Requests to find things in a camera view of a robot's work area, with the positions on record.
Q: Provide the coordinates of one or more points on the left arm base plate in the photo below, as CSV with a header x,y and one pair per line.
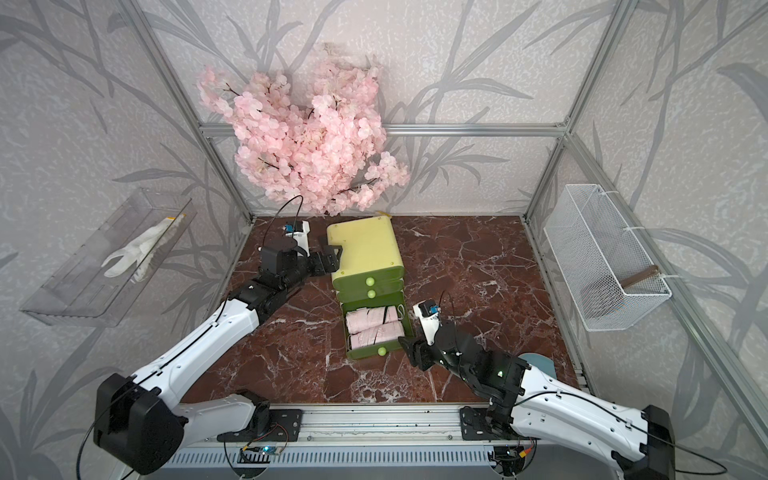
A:
x,y
277,425

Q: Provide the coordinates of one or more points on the blue paddle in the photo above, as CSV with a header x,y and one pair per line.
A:
x,y
543,363

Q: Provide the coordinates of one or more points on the brown brush in basket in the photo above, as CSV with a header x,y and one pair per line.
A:
x,y
606,295

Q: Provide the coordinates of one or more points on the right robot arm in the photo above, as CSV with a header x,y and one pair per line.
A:
x,y
525,402

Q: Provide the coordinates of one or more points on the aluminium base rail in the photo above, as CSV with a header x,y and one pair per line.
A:
x,y
397,420

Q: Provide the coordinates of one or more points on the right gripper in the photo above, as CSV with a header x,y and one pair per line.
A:
x,y
417,350

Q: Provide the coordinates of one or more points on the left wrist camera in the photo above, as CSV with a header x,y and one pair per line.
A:
x,y
299,230

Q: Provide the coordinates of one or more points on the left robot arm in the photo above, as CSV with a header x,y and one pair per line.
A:
x,y
142,419

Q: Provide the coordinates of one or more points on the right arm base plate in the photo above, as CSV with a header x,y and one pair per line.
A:
x,y
476,427

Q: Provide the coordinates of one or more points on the green pink drawer cabinet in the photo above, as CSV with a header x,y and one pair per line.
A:
x,y
371,274

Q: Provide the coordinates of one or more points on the pink cherry blossom tree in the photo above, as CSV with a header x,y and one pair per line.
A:
x,y
330,153

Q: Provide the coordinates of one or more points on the white wire wall basket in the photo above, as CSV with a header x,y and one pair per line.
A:
x,y
589,239

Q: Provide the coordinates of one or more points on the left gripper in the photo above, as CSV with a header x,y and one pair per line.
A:
x,y
333,263

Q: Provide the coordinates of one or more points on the clear acrylic wall shelf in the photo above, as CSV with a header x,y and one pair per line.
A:
x,y
78,294

